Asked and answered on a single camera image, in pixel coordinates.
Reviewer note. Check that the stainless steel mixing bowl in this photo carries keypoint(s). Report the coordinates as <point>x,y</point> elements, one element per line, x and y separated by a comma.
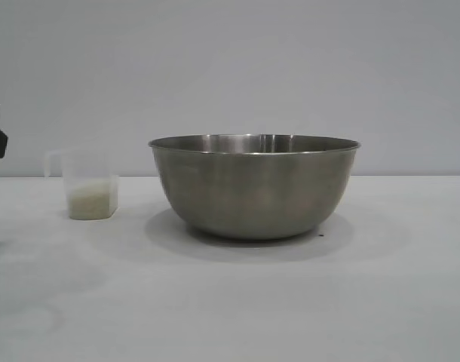
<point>252,188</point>

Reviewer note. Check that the white uncooked rice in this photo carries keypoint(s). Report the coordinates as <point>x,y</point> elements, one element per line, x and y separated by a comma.
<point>90,201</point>

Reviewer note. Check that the translucent plastic measuring cup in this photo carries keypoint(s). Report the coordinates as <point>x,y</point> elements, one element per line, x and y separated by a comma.
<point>90,167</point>

